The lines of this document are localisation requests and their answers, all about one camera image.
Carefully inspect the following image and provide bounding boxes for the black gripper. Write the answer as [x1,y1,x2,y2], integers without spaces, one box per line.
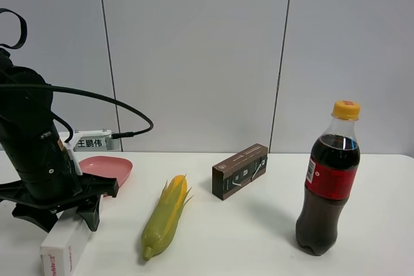
[1,160,119,233]

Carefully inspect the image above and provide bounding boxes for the white toothpaste box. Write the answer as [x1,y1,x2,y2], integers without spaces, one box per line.
[39,207,93,276]

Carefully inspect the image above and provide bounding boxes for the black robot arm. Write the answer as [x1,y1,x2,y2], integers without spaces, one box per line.
[1,49,119,232]

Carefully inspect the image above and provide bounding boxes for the pink plastic plate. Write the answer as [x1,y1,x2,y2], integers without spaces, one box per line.
[79,156,133,187]

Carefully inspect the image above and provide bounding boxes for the green yellow toy corn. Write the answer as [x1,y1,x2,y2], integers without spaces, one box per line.
[140,175,191,261]

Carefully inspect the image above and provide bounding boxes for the dark brown cardboard box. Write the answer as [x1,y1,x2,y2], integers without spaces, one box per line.
[212,143,268,200]

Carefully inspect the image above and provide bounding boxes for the cola bottle yellow cap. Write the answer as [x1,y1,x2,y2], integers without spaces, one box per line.
[296,100,360,256]

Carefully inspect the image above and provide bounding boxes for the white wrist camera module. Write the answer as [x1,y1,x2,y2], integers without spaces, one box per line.
[58,129,121,176]

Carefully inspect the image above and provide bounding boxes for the black cable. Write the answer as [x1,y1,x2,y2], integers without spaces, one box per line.
[0,84,155,143]

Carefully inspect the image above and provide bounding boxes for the black braided cable sleeve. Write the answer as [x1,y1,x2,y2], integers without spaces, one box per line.
[0,8,28,50]

